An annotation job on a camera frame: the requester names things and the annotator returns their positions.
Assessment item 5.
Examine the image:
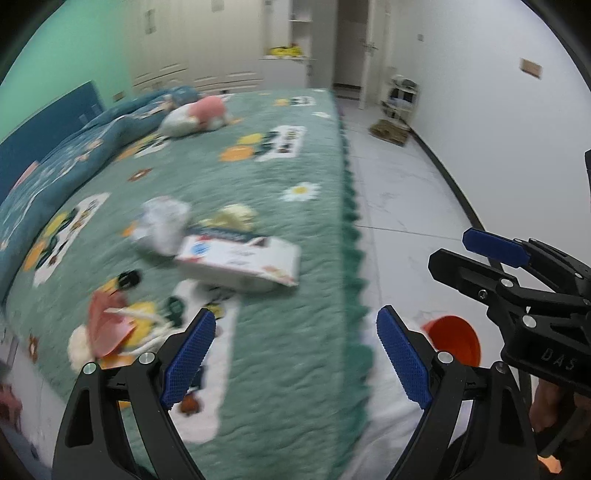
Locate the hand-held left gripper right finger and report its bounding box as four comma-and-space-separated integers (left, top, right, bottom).
376, 305, 541, 480

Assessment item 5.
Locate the pink and white plush toy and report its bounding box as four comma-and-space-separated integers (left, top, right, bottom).
159, 95, 232, 137

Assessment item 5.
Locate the white storage rack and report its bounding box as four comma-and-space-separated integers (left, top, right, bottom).
381, 74, 421, 124

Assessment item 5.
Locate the white door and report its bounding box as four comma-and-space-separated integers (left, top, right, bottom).
359, 0, 394, 110

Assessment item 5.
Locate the white wardrobe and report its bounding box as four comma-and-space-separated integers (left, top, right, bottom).
124, 0, 265, 95

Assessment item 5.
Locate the blue headboard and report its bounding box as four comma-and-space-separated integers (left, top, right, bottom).
0, 80, 105, 204

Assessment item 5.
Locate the cream crumpled paper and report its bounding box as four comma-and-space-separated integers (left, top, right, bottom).
209, 204, 258, 232

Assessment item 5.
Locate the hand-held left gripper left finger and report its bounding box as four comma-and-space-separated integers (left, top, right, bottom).
52, 308, 217, 480

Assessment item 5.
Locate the orange plastic bin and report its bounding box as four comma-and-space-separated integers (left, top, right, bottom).
421, 315, 481, 367

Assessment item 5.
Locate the white tissue box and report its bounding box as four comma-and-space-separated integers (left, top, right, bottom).
174, 233, 302, 292

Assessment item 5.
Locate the white desk shelf unit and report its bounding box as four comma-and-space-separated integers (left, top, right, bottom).
259, 0, 334, 89

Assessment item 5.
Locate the blue printed quilt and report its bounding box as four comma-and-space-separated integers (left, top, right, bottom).
0, 85, 201, 289

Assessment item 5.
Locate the brown door mat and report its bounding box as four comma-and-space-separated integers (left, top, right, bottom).
368, 119, 411, 147

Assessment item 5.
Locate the pink curved plastic piece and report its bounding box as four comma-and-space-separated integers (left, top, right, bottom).
88, 291, 139, 358

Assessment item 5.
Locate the person's right hand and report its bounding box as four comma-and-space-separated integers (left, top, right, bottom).
530, 381, 578, 474

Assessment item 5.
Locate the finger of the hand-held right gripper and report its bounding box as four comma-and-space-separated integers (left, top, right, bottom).
428, 248, 591, 320
462, 228, 591, 296

